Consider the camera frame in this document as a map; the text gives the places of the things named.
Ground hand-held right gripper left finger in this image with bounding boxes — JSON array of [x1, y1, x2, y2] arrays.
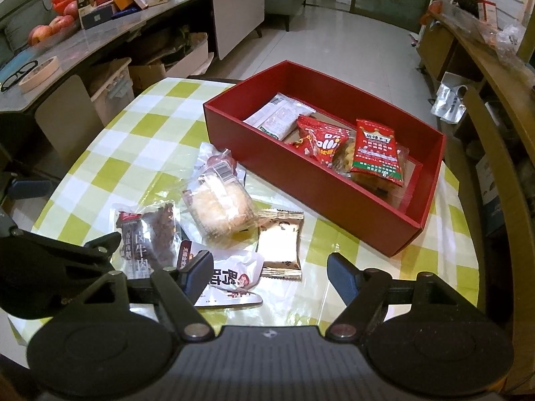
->
[[63, 250, 215, 340]]

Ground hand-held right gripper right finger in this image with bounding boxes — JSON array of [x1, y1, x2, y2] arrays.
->
[[325, 252, 471, 340]]

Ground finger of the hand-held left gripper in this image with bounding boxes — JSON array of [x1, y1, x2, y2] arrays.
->
[[9, 179, 54, 198], [84, 232, 123, 260]]

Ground white red print packet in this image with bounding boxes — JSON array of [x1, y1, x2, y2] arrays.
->
[[180, 240, 266, 309]]

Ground clear dark jerky packet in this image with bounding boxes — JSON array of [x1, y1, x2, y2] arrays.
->
[[112, 202, 187, 280]]

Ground golden biscuit packet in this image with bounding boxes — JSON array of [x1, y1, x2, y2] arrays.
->
[[254, 209, 305, 281]]

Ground clear round pastry packet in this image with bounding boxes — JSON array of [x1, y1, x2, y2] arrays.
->
[[183, 142, 260, 249]]

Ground clear yellow crisps packet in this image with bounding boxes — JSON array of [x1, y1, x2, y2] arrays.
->
[[332, 138, 412, 210]]

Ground red cardboard box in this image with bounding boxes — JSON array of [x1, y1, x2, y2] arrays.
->
[[203, 60, 447, 258]]

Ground red crown print packet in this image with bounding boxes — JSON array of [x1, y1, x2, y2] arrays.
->
[[349, 119, 405, 187]]

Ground red gummy candy packet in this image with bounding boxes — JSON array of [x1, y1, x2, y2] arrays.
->
[[288, 115, 352, 168]]

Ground long white snack packet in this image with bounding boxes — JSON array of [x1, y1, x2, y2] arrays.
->
[[243, 93, 316, 141]]

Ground black eyeglasses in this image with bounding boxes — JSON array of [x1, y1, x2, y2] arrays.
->
[[0, 60, 39, 93]]

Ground roll of masking tape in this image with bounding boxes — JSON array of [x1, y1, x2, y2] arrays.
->
[[19, 56, 59, 94]]

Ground white blue carton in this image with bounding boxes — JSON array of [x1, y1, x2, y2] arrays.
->
[[474, 154, 508, 235]]

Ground dark blue box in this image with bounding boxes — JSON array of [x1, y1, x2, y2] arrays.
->
[[79, 4, 115, 30]]

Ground long grey cabinet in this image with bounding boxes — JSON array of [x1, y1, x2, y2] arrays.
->
[[0, 0, 266, 176]]

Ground silver foil bag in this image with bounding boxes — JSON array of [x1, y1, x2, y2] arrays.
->
[[430, 73, 469, 124]]

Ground wooden sideboard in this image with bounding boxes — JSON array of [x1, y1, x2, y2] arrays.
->
[[417, 4, 535, 143]]

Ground orange red bag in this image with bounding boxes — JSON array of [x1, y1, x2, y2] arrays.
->
[[420, 0, 444, 26]]

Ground clear plastic bag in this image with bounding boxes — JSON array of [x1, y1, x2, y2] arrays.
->
[[487, 23, 525, 63]]

